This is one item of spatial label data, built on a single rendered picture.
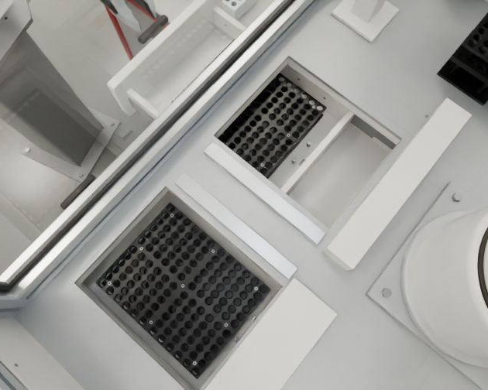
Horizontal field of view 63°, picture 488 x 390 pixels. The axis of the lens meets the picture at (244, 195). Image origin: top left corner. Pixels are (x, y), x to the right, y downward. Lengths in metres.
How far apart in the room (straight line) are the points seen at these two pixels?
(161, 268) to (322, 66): 0.44
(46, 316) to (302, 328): 0.37
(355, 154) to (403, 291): 0.30
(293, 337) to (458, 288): 0.23
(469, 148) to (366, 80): 0.20
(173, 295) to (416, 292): 0.36
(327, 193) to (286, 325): 0.28
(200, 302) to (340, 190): 0.33
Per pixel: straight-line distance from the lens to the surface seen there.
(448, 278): 0.54
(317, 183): 0.78
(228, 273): 0.69
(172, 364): 0.74
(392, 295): 0.64
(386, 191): 0.64
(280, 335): 0.61
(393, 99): 0.75
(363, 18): 0.80
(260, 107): 0.74
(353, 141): 0.82
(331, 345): 0.63
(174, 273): 0.67
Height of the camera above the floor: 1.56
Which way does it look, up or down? 75 degrees down
